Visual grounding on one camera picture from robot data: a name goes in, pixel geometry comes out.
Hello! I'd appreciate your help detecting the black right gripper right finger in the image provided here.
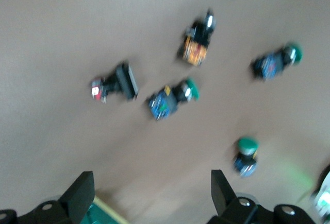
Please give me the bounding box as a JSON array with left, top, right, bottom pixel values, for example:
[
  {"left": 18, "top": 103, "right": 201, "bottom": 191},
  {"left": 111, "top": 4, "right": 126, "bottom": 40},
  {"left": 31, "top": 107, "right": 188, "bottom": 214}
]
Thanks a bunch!
[{"left": 205, "top": 169, "right": 276, "bottom": 224}]

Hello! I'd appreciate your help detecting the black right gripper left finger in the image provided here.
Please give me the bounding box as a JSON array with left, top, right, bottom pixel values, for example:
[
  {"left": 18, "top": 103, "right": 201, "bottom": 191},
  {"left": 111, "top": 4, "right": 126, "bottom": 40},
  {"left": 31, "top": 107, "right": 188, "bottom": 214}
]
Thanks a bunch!
[{"left": 17, "top": 171, "right": 95, "bottom": 224}]

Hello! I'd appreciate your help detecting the green button blue base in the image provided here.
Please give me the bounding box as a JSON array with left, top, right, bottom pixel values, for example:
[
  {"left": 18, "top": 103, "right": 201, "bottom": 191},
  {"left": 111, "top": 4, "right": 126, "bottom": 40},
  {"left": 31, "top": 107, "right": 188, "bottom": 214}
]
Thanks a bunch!
[
  {"left": 251, "top": 42, "right": 304, "bottom": 82},
  {"left": 232, "top": 136, "right": 260, "bottom": 178},
  {"left": 146, "top": 77, "right": 201, "bottom": 121}
]

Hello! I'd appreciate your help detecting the brown paper table cover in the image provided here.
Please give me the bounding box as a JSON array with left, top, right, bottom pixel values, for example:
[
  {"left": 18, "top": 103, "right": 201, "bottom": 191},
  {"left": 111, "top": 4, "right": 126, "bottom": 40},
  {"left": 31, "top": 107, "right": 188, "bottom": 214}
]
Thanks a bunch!
[{"left": 0, "top": 0, "right": 330, "bottom": 224}]

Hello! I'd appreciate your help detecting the black square switch red base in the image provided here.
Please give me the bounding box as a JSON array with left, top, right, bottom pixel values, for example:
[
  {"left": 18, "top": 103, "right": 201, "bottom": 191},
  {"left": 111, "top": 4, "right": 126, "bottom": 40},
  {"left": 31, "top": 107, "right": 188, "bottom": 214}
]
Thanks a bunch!
[{"left": 90, "top": 61, "right": 140, "bottom": 104}]

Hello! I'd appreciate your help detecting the black switch orange base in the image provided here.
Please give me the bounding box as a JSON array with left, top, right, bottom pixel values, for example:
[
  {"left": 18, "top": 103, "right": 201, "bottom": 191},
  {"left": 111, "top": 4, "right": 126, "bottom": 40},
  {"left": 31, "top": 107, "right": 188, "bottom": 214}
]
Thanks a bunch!
[{"left": 177, "top": 9, "right": 217, "bottom": 67}]

